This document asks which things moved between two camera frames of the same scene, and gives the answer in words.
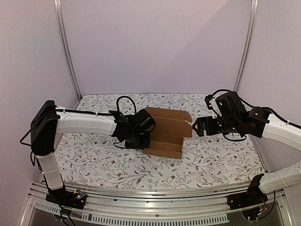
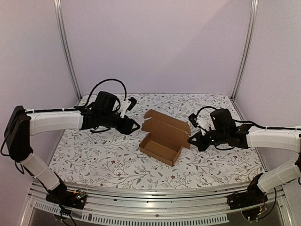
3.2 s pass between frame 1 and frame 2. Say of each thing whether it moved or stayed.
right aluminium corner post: stayed
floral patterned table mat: stayed
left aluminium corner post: stayed
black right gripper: moved
